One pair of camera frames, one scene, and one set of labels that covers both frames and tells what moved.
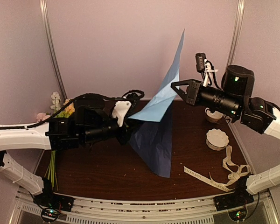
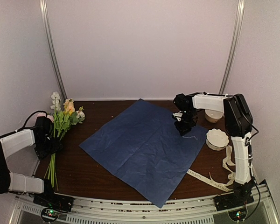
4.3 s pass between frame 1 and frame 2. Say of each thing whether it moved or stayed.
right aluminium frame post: stayed
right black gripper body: moved
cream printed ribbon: stayed
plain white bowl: stayed
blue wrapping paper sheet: moved
